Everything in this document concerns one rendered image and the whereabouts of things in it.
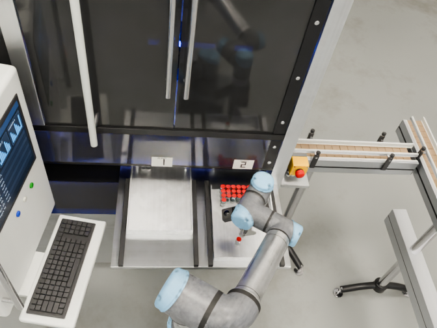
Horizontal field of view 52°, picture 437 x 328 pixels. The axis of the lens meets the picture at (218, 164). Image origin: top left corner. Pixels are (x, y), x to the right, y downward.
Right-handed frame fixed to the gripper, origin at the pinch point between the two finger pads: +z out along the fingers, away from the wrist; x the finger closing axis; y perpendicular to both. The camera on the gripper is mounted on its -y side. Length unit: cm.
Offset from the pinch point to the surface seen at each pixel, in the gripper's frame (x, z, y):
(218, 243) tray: 0.3, 10.4, -6.8
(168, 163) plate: 30.2, -2.3, -27.8
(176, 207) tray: 17.0, 10.7, -23.7
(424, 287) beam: -6, 44, 97
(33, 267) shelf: -6, 18, -78
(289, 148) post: 30.4, -14.0, 21.0
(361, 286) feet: 12, 88, 87
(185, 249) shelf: -2.5, 10.6, -20.4
